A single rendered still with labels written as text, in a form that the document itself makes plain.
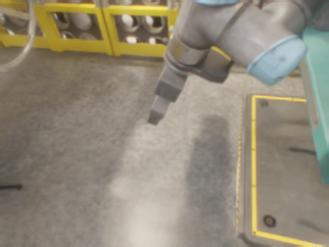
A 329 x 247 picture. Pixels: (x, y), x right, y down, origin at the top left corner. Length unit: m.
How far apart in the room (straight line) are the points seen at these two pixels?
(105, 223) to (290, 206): 0.79
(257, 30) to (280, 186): 0.70
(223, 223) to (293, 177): 0.39
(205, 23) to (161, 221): 0.99
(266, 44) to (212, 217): 0.97
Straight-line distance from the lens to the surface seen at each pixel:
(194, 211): 1.25
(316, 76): 0.76
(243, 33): 0.39
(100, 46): 2.26
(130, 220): 1.26
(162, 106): 0.50
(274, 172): 1.02
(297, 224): 0.95
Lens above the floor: 1.15
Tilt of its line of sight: 47 degrees down
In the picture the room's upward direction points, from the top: 7 degrees counter-clockwise
